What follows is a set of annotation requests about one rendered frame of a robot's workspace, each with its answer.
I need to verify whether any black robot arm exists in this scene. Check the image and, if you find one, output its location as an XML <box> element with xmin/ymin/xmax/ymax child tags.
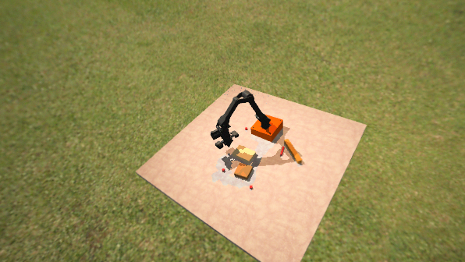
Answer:
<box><xmin>211</xmin><ymin>90</ymin><xmax>271</xmax><ymax>140</ymax></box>

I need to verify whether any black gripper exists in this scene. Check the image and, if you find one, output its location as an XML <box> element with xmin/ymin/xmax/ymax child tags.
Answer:
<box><xmin>215</xmin><ymin>130</ymin><xmax>239</xmax><ymax>150</ymax></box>

